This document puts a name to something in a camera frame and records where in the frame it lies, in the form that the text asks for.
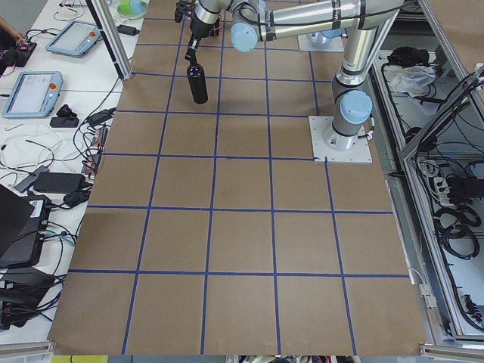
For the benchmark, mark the dark wine bottle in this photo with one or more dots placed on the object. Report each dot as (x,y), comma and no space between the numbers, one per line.
(197,83)

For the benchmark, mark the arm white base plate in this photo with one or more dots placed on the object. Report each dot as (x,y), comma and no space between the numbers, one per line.
(319,43)
(330,147)

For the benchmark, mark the black laptop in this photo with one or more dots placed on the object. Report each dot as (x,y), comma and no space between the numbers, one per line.
(23,219)

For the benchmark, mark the blue teach pendant far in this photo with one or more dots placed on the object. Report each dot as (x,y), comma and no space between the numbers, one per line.
(75,39)

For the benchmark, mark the green bowl with blocks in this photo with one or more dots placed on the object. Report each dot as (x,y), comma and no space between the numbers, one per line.
(132,9)

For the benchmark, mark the aluminium frame post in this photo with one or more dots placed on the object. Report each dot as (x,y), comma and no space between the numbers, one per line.
(105,23)

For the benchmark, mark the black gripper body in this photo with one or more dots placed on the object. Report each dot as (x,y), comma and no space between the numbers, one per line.
(198,29)

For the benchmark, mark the orange black usb hub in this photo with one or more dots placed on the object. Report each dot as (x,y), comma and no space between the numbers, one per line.
(90,166)
(99,138)

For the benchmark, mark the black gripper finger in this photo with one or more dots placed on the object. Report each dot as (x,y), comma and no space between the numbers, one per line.
(190,54)

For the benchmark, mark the blue teach pendant near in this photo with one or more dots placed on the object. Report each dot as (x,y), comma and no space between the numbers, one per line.
(34,95)

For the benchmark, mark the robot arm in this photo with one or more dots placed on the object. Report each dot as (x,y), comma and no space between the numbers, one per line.
(364,23)

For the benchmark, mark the blue teach pendant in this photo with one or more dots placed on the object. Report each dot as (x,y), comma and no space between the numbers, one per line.
(75,39)
(34,95)

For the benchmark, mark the black power brick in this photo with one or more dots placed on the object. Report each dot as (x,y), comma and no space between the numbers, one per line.
(58,182)

